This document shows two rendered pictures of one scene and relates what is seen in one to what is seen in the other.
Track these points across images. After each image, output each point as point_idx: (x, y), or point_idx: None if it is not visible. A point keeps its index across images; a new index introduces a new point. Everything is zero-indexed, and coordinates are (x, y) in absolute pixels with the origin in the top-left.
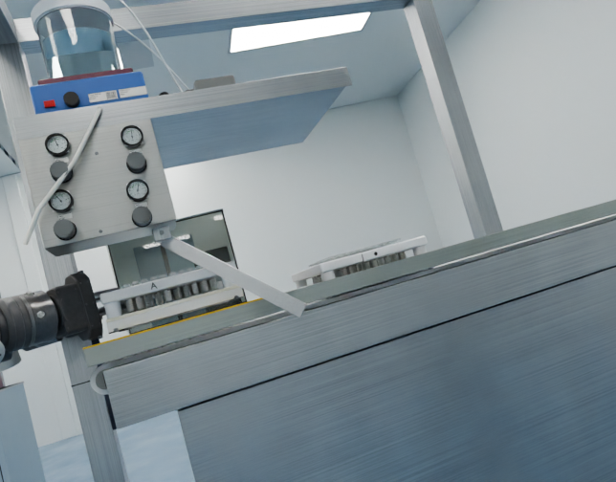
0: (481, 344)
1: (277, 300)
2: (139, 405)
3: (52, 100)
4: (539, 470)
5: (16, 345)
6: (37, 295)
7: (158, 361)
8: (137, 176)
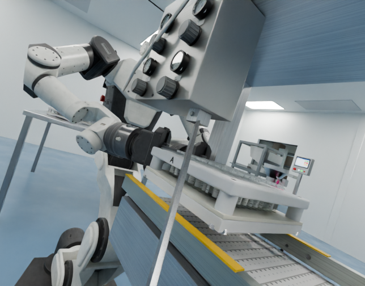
0: None
1: (147, 282)
2: (117, 236)
3: None
4: None
5: (107, 150)
6: (128, 128)
7: (135, 218)
8: (189, 49)
